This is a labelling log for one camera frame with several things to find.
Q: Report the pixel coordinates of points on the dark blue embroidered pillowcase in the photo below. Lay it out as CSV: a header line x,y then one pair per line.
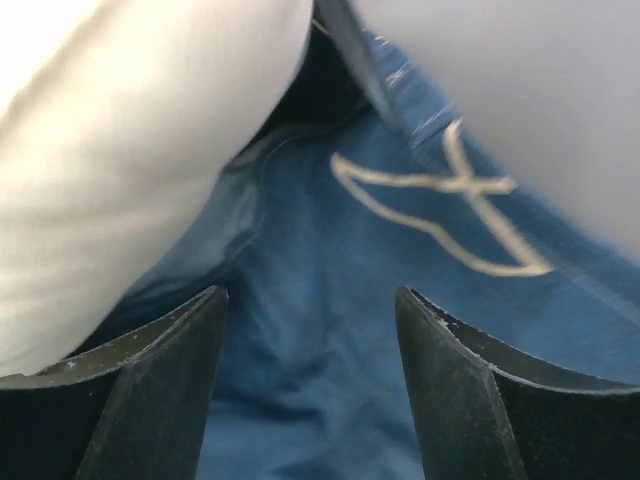
x,y
361,183

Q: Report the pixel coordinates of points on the cream pillow with bear print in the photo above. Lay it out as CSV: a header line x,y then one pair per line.
x,y
116,120

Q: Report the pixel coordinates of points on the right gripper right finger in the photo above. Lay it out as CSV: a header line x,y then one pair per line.
x,y
483,409

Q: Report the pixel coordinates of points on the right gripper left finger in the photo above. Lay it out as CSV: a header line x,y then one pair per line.
x,y
131,409

